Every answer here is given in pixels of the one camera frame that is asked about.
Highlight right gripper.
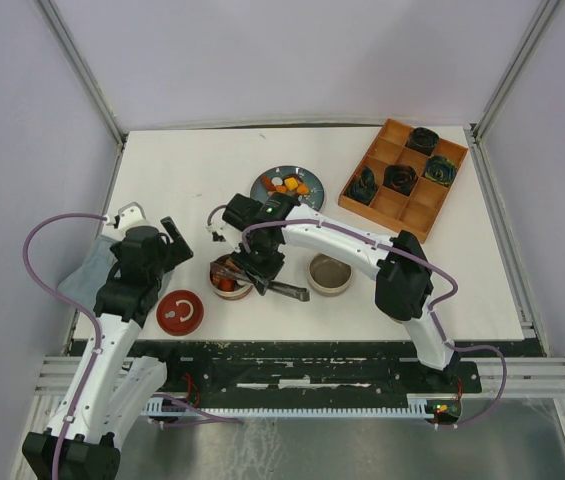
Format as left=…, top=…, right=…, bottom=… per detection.
left=228, top=237, right=285, bottom=296

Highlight red pepper piece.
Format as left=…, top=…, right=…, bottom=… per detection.
left=216, top=278, right=236, bottom=292

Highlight red steel lunch bowl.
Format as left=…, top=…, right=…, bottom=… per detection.
left=209, top=255, right=253, bottom=301

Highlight metal tongs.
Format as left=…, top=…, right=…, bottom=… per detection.
left=212, top=266, right=310, bottom=302

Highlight beige lunch box bowl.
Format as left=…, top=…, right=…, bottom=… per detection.
left=307, top=254, right=353, bottom=297

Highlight blue ceramic food plate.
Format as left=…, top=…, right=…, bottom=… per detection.
left=249, top=165, right=325, bottom=211

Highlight wooden compartment tray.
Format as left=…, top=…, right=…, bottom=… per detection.
left=338, top=119, right=468, bottom=242

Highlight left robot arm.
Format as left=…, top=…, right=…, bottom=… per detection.
left=22, top=206, right=193, bottom=479

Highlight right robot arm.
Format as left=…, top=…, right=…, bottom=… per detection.
left=222, top=193, right=460, bottom=391

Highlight red lunch box lid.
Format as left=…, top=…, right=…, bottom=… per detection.
left=156, top=290, right=204, bottom=337

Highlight yellow food cube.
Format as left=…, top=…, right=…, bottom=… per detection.
left=284, top=177, right=299, bottom=191

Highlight light blue cloth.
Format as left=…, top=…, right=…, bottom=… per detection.
left=57, top=234, right=176, bottom=316

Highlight blue rolled napkin left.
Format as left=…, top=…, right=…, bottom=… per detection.
left=345, top=167, right=378, bottom=206

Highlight orange black rolled napkin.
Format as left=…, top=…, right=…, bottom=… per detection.
left=383, top=165, right=418, bottom=196

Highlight green rolled napkin right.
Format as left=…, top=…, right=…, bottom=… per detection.
left=423, top=155, right=457, bottom=187

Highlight dark rolled napkin top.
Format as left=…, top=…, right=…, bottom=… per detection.
left=406, top=127, right=440, bottom=155

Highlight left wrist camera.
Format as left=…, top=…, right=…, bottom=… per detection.
left=101, top=202, right=149, bottom=241

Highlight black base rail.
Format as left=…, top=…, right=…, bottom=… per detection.
left=127, top=340, right=482, bottom=409

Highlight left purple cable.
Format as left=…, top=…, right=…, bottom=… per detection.
left=21, top=213, right=113, bottom=480

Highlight purple cable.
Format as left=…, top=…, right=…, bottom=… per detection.
left=21, top=213, right=113, bottom=480
left=206, top=204, right=507, bottom=430

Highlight white cable duct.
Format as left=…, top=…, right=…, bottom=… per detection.
left=146, top=393, right=443, bottom=417

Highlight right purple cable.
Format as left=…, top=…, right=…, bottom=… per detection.
left=206, top=204, right=507, bottom=430

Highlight right aluminium frame post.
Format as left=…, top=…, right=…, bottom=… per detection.
left=471, top=0, right=563, bottom=144

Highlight aluminium frame post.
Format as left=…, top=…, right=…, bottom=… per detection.
left=471, top=0, right=563, bottom=144
left=34, top=0, right=126, bottom=145

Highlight left aluminium frame post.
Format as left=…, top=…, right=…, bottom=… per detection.
left=34, top=0, right=126, bottom=145

